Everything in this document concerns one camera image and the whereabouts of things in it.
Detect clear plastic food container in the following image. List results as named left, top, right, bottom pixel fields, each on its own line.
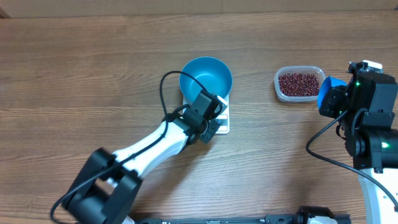
left=274, top=65, right=326, bottom=103

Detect blue plastic measuring scoop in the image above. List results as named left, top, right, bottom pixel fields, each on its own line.
left=317, top=76, right=347, bottom=108

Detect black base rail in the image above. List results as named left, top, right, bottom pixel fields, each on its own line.
left=135, top=206, right=352, bottom=224

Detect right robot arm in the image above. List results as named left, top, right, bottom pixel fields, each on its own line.
left=317, top=60, right=397, bottom=223

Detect white digital kitchen scale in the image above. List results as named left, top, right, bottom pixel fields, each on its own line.
left=183, top=96, right=229, bottom=134

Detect blue metal bowl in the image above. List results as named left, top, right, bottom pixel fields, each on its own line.
left=179, top=57, right=233, bottom=103

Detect red adzuki beans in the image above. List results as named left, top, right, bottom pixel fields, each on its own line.
left=278, top=73, right=320, bottom=96

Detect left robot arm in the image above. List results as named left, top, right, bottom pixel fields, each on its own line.
left=61, top=90, right=228, bottom=224

